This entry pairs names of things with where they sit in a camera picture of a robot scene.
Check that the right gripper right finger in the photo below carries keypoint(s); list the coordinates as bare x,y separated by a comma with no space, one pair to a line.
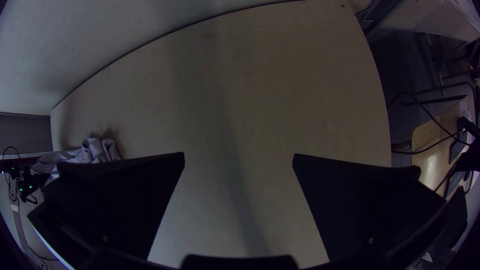
356,206

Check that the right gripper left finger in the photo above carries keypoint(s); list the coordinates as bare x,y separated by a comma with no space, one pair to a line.
112,202

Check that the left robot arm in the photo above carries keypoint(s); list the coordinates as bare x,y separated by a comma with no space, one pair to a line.
28,180

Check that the grey t-shirt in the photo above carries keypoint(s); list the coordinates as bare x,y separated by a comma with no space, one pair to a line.
93,150

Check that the pale wooden side desk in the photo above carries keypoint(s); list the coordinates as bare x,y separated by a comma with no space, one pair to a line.
431,161

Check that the small black device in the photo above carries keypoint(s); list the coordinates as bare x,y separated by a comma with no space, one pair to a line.
467,125

